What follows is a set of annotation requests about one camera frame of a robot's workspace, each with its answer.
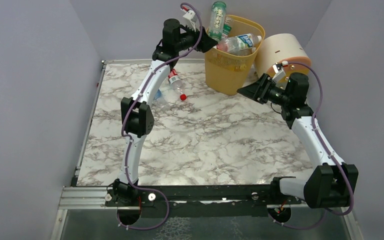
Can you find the green label tall bottle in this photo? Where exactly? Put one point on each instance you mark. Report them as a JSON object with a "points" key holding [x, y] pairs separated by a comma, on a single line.
{"points": [[217, 19]]}

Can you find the red label clear bottle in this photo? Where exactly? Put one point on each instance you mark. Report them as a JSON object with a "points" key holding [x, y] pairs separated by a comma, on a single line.
{"points": [[176, 84]]}

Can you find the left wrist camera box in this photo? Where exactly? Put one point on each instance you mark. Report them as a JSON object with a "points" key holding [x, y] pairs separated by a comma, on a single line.
{"points": [[191, 19]]}

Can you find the green white label bottle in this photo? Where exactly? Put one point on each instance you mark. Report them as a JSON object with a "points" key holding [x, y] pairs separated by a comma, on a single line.
{"points": [[227, 27]]}

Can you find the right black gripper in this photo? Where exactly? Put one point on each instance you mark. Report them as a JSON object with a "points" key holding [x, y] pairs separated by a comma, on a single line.
{"points": [[262, 88]]}

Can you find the yellow mesh plastic bin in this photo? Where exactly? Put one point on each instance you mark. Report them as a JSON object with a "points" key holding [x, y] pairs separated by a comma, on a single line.
{"points": [[225, 72]]}

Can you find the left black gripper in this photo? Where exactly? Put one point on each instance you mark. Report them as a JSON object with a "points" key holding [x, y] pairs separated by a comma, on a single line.
{"points": [[197, 38]]}

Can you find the crushed clear water bottle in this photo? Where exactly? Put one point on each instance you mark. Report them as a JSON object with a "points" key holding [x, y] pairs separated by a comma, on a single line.
{"points": [[238, 43]]}

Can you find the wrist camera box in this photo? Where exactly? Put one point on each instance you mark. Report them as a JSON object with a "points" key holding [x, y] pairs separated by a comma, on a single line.
{"points": [[279, 70], [191, 19]]}

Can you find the blue label clear bottle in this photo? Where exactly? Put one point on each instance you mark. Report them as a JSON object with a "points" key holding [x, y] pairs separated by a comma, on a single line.
{"points": [[159, 101]]}

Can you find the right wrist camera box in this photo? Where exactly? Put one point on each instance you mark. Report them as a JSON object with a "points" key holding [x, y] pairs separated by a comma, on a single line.
{"points": [[279, 70]]}

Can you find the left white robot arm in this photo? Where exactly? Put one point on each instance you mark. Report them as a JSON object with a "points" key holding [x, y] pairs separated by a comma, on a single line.
{"points": [[137, 117]]}

